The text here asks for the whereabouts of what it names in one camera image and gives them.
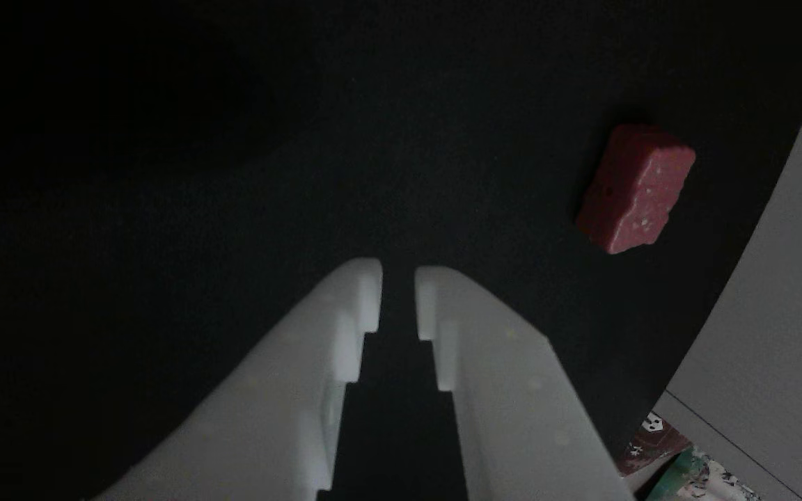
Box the red speckled toy block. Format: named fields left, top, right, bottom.
left=575, top=124, right=696, bottom=255

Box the dark red printed box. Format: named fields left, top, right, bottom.
left=617, top=411, right=692, bottom=477

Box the green white printed box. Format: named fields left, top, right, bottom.
left=645, top=445, right=764, bottom=501

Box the black desk mat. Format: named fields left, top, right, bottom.
left=0, top=0, right=802, bottom=501

